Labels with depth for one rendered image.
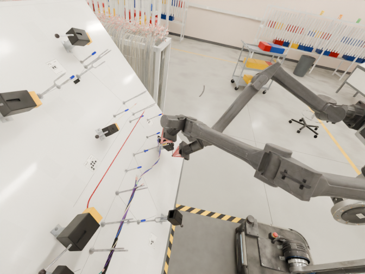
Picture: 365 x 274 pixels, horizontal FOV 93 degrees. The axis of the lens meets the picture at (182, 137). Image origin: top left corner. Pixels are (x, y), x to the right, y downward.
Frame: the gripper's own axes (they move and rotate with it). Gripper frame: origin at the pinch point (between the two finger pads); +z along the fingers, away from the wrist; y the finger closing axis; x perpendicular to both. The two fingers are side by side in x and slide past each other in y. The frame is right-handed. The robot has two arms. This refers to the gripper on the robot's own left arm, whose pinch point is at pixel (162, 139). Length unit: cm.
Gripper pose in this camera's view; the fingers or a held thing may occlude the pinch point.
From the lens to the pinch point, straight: 93.9
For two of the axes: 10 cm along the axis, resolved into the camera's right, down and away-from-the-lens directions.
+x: 8.2, 3.5, 4.6
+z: -5.8, 5.0, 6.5
